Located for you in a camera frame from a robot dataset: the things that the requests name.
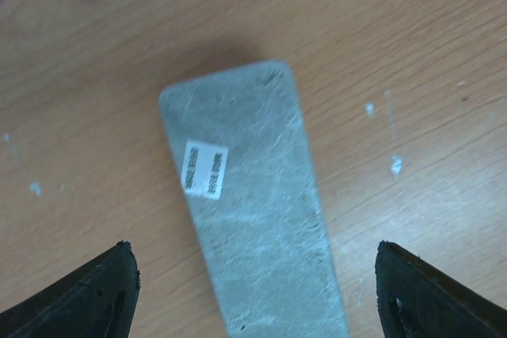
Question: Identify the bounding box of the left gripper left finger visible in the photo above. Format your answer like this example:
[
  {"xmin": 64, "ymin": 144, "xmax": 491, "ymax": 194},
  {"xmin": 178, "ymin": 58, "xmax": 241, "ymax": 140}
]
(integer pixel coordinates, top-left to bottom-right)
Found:
[{"xmin": 1, "ymin": 241, "xmax": 140, "ymax": 337}]

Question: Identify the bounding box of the grey glasses case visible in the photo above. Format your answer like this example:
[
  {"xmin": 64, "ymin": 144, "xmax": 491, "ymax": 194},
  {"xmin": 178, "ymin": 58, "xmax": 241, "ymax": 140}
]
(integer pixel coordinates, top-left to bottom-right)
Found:
[{"xmin": 159, "ymin": 60, "xmax": 349, "ymax": 337}]

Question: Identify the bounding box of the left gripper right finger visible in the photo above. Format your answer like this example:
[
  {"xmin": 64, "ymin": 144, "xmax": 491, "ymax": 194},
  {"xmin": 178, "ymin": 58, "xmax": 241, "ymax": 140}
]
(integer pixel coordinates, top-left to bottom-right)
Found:
[{"xmin": 375, "ymin": 241, "xmax": 506, "ymax": 337}]

